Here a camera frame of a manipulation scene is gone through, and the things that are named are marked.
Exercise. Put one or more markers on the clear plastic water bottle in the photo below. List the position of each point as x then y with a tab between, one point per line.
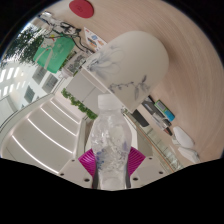
110	143

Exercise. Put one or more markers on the teal marker pen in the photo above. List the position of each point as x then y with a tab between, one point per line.
165	110

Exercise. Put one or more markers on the flat round red coaster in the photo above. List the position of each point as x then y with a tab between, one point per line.
81	8

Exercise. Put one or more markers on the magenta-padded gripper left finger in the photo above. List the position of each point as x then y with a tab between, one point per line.
75	171

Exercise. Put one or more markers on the flat black pad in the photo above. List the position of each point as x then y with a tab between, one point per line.
142	118

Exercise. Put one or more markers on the ceiling light strips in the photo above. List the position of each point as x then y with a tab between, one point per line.
43	133

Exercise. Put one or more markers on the green tote bag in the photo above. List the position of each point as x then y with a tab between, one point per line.
53	55

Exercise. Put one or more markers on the colourful sticker sheet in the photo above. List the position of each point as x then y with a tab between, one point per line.
95	39

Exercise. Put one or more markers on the white cup with blue print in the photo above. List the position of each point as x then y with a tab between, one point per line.
136	63

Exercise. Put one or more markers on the white cabinet topped with plants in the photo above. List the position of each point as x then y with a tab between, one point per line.
80	90

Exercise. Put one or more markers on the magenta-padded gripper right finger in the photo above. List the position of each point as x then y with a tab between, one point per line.
146	171

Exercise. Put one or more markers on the white rounded plastic case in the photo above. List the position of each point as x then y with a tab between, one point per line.
183	137

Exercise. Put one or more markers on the row of green hedge plants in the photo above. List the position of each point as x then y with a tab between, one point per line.
23	46

